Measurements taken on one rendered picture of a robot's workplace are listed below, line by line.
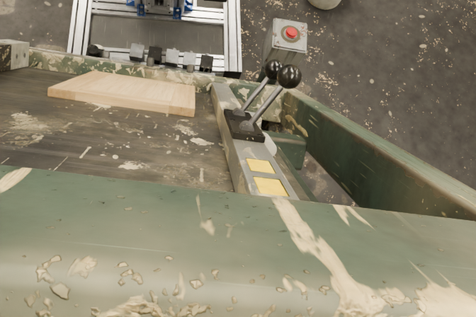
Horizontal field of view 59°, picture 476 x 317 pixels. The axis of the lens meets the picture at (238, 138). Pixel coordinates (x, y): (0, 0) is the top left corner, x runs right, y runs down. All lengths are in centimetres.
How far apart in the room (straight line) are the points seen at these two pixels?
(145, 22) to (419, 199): 187
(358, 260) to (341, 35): 257
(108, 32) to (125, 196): 205
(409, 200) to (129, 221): 48
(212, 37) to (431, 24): 152
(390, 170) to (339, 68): 198
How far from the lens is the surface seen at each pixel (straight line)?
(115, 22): 227
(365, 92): 261
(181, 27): 226
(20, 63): 135
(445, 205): 55
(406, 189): 62
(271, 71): 75
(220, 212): 21
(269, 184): 45
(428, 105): 278
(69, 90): 97
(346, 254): 20
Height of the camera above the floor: 208
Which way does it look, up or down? 68 degrees down
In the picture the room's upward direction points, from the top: 28 degrees clockwise
